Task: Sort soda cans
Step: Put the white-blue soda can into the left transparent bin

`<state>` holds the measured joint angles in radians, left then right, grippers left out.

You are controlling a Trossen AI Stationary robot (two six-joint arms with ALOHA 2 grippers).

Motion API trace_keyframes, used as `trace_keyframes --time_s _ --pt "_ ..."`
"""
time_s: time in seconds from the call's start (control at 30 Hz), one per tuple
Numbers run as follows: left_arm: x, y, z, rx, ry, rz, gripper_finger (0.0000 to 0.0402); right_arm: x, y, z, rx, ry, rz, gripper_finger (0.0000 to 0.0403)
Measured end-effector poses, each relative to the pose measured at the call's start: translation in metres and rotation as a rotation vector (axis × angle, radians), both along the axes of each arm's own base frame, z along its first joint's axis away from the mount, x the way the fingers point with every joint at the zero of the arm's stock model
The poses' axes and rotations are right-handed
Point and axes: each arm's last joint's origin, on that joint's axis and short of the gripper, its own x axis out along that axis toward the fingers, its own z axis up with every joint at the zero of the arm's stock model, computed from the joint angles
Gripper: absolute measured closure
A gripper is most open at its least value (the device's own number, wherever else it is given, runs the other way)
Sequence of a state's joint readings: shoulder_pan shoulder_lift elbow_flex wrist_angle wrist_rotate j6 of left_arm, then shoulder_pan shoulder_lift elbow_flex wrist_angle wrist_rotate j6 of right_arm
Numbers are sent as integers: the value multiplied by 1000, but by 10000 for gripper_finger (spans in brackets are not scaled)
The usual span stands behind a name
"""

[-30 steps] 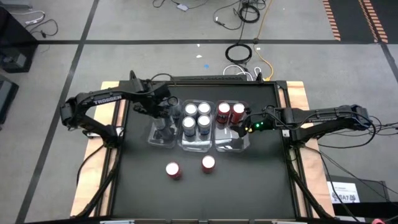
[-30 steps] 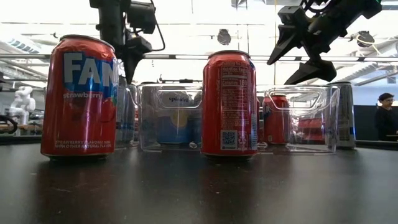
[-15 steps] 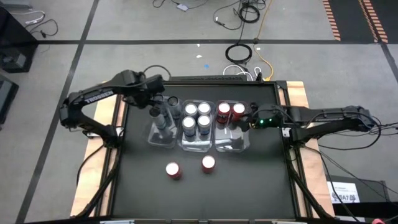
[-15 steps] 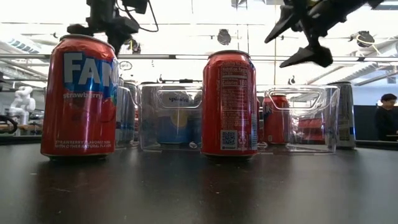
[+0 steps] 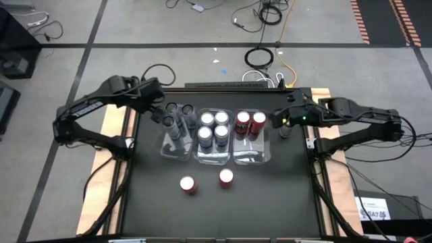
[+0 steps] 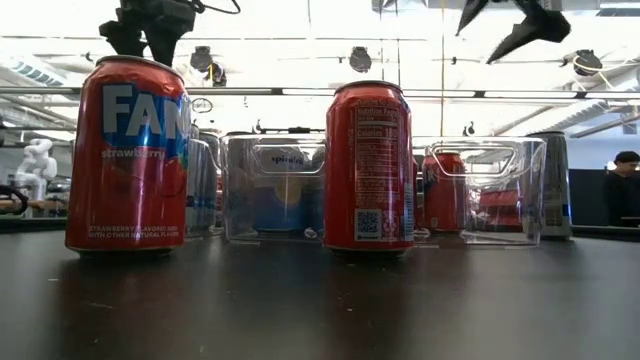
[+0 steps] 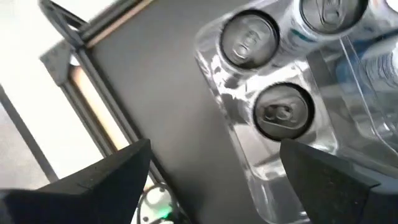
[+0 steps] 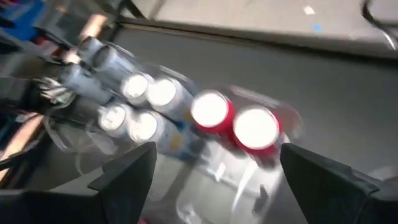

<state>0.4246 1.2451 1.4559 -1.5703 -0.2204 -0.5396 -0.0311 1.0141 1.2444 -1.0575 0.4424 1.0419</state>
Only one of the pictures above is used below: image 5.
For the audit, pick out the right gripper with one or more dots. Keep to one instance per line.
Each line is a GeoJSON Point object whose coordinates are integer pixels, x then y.
{"type": "Point", "coordinates": [297, 116]}

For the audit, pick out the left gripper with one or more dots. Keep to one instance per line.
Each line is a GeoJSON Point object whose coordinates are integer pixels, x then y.
{"type": "Point", "coordinates": [150, 94]}

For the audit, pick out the tall slim silver can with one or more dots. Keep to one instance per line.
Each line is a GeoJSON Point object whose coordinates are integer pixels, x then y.
{"type": "Point", "coordinates": [172, 108]}
{"type": "Point", "coordinates": [188, 111]}
{"type": "Point", "coordinates": [285, 132]}
{"type": "Point", "coordinates": [168, 123]}

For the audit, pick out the red Fanta soda can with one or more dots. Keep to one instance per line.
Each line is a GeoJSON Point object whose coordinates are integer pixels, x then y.
{"type": "Point", "coordinates": [242, 118]}
{"type": "Point", "coordinates": [258, 118]}
{"type": "Point", "coordinates": [187, 183]}
{"type": "Point", "coordinates": [226, 175]}

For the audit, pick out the clear plastic bin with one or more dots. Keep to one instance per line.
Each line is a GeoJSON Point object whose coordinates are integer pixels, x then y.
{"type": "Point", "coordinates": [175, 152]}
{"type": "Point", "coordinates": [251, 155]}
{"type": "Point", "coordinates": [207, 155]}

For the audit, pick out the blue white soda can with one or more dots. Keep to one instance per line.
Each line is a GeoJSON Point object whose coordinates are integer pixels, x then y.
{"type": "Point", "coordinates": [204, 134]}
{"type": "Point", "coordinates": [221, 133]}
{"type": "Point", "coordinates": [207, 119]}
{"type": "Point", "coordinates": [221, 118]}

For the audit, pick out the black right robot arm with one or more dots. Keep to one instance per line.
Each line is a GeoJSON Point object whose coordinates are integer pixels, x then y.
{"type": "Point", "coordinates": [364, 113]}

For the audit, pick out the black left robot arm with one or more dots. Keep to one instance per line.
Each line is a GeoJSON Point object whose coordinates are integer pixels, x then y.
{"type": "Point", "coordinates": [84, 109]}

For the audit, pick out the grey power adapter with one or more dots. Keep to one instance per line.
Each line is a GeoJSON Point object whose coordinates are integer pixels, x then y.
{"type": "Point", "coordinates": [198, 7]}

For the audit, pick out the white paper label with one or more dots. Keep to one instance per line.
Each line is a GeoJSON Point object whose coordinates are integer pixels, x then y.
{"type": "Point", "coordinates": [373, 209]}

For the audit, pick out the black box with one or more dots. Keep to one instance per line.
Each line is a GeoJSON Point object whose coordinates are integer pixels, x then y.
{"type": "Point", "coordinates": [405, 209]}

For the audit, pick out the black case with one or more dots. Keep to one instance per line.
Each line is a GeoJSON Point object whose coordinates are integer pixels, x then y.
{"type": "Point", "coordinates": [6, 108]}

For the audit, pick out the black cabinet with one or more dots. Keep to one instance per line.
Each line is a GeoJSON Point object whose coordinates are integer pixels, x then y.
{"type": "Point", "coordinates": [13, 37]}

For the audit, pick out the pink object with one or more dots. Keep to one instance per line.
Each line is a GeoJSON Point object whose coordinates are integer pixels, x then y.
{"type": "Point", "coordinates": [410, 240]}

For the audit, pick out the black metal table frame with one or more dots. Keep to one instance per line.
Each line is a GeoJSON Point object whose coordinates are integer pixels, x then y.
{"type": "Point", "coordinates": [246, 90]}

